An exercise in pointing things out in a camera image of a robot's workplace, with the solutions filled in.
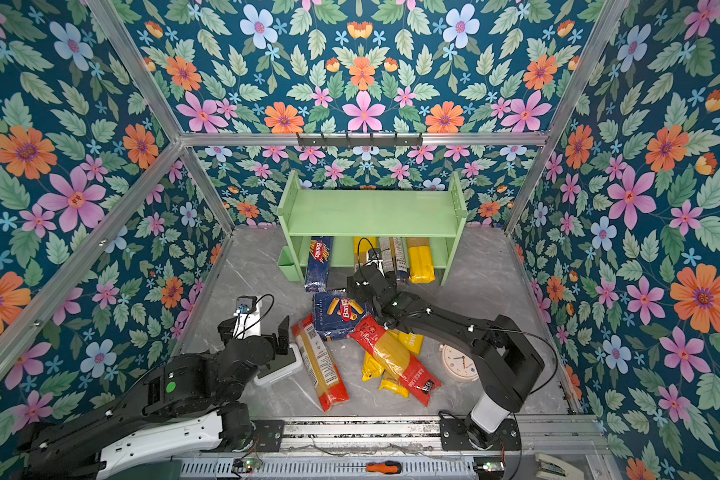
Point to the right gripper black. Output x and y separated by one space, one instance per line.
353 287

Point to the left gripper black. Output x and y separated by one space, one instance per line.
278 339

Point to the clear spaghetti bag blue end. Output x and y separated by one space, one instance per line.
393 259

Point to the yellow-banded spaghetti bag barcode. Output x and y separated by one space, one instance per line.
421 266

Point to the blue Barilla spaghetti box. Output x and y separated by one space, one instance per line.
318 263

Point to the yellow spaghetti bag long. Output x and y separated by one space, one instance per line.
360 246

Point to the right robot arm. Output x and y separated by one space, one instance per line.
506 363

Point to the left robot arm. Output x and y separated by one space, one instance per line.
204 388

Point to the green two-tier shelf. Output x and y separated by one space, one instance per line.
439 216

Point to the white digital clock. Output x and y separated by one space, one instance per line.
281 367

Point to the blue Barilla rigatoni box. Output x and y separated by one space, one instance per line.
336 315

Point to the red-ended spaghetti bag white label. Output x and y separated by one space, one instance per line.
324 374

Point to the red spaghetti bag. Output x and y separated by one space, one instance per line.
416 377

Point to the cream analog alarm clock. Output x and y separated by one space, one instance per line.
457 364

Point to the white stapler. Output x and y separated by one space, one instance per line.
553 468

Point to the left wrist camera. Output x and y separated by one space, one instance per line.
247 317

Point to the metal hook rail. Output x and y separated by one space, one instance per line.
347 140

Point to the orange handled screwdriver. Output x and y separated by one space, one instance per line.
388 467

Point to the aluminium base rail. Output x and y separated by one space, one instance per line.
426 435

